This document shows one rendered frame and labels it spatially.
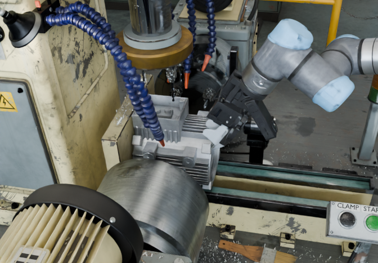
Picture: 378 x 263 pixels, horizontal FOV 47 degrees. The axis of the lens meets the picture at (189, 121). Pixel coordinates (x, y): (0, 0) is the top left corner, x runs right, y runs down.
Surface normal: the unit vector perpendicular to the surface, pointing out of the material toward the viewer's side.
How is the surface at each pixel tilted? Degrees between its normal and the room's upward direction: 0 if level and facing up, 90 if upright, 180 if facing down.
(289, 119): 0
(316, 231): 90
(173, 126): 90
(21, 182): 90
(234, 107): 30
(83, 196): 17
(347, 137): 0
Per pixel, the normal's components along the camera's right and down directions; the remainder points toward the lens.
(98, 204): 0.48, -0.62
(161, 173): 0.25, -0.74
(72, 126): 0.98, 0.10
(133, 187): -0.07, -0.80
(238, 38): -0.22, 0.59
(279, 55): -0.44, 0.38
